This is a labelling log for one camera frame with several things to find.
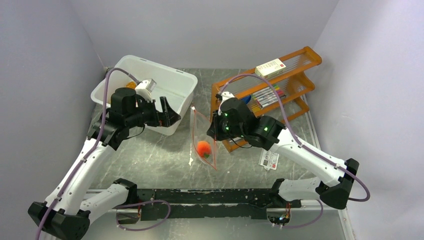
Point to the white plastic bin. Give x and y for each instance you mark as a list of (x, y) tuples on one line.
[(176, 85)]

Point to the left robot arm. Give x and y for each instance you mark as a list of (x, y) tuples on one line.
[(65, 213)]

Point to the orange peach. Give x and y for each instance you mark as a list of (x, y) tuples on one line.
[(204, 149)]

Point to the dark orange fruit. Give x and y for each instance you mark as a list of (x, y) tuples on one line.
[(131, 85)]

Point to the blue stapler tool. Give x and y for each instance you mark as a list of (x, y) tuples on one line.
[(246, 99)]

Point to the orange wooden shelf rack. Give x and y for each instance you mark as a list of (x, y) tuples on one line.
[(287, 87)]

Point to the coloured marker pens set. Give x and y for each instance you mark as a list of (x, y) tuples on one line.
[(266, 96)]

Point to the white red carton box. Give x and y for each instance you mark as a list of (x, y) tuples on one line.
[(270, 69)]

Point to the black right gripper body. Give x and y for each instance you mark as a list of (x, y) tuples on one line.
[(222, 129)]

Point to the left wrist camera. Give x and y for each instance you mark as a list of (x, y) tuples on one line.
[(146, 86)]

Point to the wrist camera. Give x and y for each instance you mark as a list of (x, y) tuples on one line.
[(223, 96), (146, 86)]

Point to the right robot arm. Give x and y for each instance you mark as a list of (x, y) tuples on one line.
[(333, 179)]

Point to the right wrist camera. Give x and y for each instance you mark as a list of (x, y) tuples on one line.
[(223, 96)]

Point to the clear zip top bag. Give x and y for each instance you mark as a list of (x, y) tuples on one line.
[(198, 127)]

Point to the white paper card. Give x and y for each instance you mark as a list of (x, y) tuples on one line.
[(269, 160)]

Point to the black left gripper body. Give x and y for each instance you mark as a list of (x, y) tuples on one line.
[(147, 113)]

